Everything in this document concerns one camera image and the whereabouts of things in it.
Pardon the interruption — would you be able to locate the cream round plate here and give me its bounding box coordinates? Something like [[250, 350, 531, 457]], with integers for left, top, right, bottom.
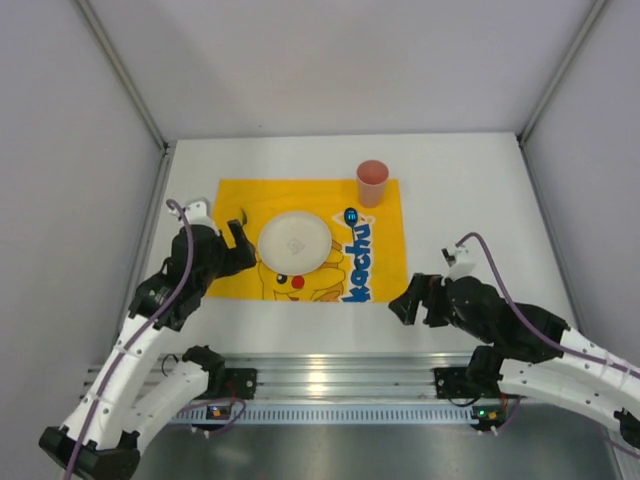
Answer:
[[257, 211, 332, 276]]

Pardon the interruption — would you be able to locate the yellow pikachu placemat cloth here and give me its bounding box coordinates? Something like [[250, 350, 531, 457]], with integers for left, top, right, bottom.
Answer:
[[207, 179, 408, 303]]

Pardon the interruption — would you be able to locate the blue metal spoon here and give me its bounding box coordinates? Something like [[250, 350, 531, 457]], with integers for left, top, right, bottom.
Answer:
[[343, 207, 359, 248]]

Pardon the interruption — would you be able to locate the pink plastic cup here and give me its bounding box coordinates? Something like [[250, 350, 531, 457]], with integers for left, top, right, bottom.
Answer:
[[356, 159, 389, 208]]

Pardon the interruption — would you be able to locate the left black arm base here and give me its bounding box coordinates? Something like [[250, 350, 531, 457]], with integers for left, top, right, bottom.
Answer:
[[204, 368, 258, 400]]

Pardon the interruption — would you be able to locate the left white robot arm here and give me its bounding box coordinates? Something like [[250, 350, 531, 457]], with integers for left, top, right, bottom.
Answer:
[[39, 219, 256, 479]]

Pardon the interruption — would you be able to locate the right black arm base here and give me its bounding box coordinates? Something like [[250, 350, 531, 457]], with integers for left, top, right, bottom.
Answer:
[[433, 346, 504, 400]]

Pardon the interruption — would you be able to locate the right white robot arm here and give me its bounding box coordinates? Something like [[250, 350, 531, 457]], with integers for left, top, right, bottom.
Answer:
[[388, 273, 639, 457]]

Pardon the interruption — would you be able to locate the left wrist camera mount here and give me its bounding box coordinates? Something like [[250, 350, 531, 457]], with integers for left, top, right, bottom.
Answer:
[[166, 197, 217, 231]]

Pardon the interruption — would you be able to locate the aluminium mounting rail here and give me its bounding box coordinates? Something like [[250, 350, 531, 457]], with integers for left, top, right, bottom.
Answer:
[[79, 351, 621, 426]]

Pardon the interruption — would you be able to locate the right aluminium frame post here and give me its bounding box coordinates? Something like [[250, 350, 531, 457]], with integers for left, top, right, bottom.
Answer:
[[519, 0, 614, 141]]

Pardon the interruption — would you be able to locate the aluminium frame post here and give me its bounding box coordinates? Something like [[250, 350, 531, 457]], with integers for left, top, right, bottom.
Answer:
[[519, 0, 614, 141], [71, 0, 168, 151]]

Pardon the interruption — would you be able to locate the left aluminium frame post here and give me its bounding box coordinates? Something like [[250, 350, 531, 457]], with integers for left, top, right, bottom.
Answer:
[[71, 0, 168, 151]]

